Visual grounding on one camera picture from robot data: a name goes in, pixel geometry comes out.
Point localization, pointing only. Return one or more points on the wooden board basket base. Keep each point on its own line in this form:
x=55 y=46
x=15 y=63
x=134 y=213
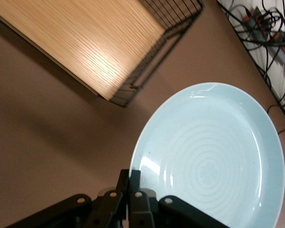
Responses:
x=73 y=35

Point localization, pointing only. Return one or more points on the black power strip orange switches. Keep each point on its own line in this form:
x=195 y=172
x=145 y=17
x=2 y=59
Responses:
x=256 y=21
x=283 y=51

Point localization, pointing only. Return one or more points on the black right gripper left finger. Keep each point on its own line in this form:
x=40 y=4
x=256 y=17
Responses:
x=109 y=209

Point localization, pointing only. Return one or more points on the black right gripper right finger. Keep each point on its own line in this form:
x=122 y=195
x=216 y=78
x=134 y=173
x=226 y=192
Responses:
x=140 y=209

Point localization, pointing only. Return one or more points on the light blue ceramic plate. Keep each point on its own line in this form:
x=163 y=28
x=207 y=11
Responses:
x=216 y=154

